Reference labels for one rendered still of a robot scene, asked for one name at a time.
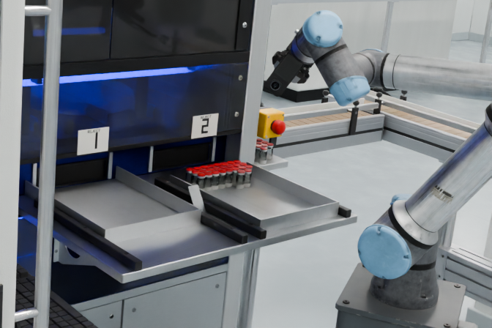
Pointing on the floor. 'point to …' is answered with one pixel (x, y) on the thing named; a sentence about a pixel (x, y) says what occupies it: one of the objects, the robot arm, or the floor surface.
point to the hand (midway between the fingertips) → (282, 76)
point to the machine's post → (238, 143)
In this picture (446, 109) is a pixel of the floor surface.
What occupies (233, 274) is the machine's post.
